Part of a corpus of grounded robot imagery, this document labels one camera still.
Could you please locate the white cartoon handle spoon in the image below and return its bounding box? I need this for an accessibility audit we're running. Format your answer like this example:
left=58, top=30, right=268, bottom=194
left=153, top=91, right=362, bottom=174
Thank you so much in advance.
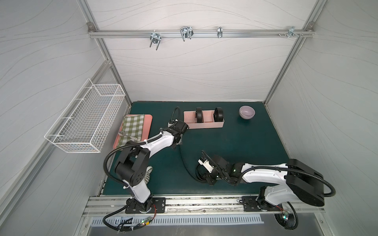
left=118, top=131, right=140, bottom=141

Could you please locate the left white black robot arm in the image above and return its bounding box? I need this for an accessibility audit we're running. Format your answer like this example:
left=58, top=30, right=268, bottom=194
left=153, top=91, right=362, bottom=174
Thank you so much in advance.
left=103, top=120, right=189, bottom=213

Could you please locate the grey ribbed ceramic mug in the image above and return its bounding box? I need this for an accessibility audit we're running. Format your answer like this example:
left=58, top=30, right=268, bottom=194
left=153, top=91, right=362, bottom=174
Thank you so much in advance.
left=144, top=166, right=153, bottom=184

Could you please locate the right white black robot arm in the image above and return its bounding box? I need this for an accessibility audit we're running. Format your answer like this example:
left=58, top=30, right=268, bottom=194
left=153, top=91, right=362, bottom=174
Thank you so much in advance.
left=196, top=151, right=336, bottom=211

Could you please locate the aluminium crossbar rail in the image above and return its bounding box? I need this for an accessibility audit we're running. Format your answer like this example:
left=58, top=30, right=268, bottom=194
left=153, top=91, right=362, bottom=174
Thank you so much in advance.
left=89, top=29, right=316, bottom=39

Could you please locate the metal hook clamp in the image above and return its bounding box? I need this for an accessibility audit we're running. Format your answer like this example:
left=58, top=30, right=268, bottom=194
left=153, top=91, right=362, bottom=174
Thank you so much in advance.
left=149, top=32, right=161, bottom=51
left=278, top=27, right=304, bottom=38
left=180, top=26, right=194, bottom=41

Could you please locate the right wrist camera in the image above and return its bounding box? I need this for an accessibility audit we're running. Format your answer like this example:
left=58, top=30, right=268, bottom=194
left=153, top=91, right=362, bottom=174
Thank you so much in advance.
left=198, top=158, right=214, bottom=173

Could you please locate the left arm base cable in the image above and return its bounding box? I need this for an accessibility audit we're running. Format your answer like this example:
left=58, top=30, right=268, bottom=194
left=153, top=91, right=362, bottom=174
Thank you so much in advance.
left=102, top=203, right=157, bottom=232

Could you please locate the pink compartment storage box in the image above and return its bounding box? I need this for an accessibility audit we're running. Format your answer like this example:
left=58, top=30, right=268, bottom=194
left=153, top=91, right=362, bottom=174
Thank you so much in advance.
left=184, top=110, right=224, bottom=129

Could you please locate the purple small bowl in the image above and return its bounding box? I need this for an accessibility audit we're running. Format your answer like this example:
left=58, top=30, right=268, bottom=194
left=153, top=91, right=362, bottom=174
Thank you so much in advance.
left=239, top=106, right=256, bottom=120

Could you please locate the metal hook clamp centre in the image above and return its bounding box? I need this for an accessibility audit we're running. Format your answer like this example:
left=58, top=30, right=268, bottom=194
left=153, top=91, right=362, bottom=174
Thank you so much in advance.
left=180, top=26, right=194, bottom=41

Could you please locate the white wire basket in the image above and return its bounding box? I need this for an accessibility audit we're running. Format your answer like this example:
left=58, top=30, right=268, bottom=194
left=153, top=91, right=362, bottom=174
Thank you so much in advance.
left=44, top=79, right=125, bottom=153

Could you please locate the dark green table mat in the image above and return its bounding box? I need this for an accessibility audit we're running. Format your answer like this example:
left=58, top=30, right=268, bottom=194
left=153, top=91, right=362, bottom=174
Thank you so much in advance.
left=103, top=101, right=306, bottom=195

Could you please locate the pink plastic tray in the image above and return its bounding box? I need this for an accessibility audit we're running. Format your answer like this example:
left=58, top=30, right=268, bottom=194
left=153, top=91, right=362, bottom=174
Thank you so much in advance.
left=113, top=114, right=153, bottom=149

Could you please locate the green checkered cloth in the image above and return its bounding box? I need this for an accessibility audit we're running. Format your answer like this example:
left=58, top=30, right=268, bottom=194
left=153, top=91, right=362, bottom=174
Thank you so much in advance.
left=115, top=115, right=145, bottom=148

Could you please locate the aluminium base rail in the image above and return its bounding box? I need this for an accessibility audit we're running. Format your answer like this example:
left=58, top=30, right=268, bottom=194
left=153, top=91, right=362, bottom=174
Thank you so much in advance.
left=84, top=193, right=325, bottom=214

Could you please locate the metal ring clamp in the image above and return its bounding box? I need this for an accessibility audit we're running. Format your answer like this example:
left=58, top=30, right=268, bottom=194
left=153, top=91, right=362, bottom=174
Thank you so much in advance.
left=217, top=26, right=223, bottom=38

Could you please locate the metal hook clamp left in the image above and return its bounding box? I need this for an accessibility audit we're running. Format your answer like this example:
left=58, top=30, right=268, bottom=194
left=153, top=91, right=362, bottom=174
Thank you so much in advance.
left=149, top=32, right=161, bottom=51

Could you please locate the metal hook clamp right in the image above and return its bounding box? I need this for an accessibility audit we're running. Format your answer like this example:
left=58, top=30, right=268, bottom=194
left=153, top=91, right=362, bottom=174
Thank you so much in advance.
left=278, top=27, right=304, bottom=38

